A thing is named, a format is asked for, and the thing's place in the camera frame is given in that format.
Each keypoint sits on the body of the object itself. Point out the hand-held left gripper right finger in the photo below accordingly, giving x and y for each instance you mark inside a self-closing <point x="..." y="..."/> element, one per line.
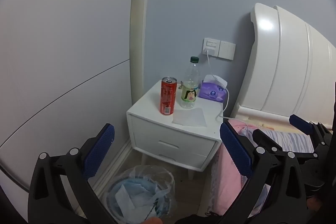
<point x="235" y="150"/>

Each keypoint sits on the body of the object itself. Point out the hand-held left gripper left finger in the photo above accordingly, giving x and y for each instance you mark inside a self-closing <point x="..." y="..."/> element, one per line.
<point x="101" y="150"/>

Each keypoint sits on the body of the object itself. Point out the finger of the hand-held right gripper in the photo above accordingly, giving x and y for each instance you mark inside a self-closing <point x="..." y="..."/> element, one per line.
<point x="302" y="123"/>
<point x="262" y="137"/>

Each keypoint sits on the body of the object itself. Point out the white tissue sheet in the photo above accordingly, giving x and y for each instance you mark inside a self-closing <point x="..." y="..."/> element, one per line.
<point x="189" y="117"/>

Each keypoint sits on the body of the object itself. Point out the blue trash bin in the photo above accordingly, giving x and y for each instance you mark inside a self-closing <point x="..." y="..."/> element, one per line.
<point x="147" y="184"/>

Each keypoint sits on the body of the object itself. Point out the clear plastic bottle green cap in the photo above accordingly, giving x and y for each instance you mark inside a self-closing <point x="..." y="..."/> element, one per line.
<point x="189" y="92"/>

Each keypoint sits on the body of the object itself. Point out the red drink can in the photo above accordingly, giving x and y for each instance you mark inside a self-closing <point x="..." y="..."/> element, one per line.
<point x="168" y="98"/>

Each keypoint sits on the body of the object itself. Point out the person's right hand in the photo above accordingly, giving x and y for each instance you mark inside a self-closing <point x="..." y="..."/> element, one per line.
<point x="315" y="204"/>

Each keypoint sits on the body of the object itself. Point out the purple striped cloth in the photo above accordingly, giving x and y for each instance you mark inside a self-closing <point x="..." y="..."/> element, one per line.
<point x="291" y="140"/>

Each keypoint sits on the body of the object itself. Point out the pink blanket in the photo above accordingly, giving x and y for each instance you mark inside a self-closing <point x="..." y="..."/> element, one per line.
<point x="228" y="179"/>

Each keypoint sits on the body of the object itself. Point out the large nightstand drawer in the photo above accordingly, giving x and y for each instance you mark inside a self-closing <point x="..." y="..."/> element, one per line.
<point x="147" y="134"/>

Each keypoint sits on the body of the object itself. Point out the small nightstand drawer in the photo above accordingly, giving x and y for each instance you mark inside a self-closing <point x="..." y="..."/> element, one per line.
<point x="183" y="161"/>

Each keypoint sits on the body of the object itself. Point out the crumpled white paper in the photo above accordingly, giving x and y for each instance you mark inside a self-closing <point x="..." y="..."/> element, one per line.
<point x="126" y="197"/>

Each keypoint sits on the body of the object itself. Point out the white nightstand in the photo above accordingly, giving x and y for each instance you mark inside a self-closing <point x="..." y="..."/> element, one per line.
<point x="147" y="111"/>

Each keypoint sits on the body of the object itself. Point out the white bed headboard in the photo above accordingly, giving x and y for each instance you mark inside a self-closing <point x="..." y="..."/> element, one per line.
<point x="283" y="64"/>

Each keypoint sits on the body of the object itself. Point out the purple tissue pack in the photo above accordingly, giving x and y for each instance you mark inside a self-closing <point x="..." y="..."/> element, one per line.
<point x="212" y="91"/>

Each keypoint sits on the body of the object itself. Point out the clear plastic bin liner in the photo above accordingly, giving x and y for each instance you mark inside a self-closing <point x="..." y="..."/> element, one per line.
<point x="168" y="182"/>

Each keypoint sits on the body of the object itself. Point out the brown hair clip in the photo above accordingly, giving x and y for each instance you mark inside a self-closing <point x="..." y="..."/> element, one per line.
<point x="181" y="86"/>

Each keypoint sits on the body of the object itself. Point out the white wardrobe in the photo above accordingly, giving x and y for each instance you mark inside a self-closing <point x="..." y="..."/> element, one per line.
<point x="65" y="43"/>

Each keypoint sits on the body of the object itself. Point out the white wall switch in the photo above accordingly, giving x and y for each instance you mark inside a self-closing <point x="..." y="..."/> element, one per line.
<point x="227" y="50"/>

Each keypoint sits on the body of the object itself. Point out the white wall socket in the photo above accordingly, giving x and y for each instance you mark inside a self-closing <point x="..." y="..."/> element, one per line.
<point x="211" y="47"/>

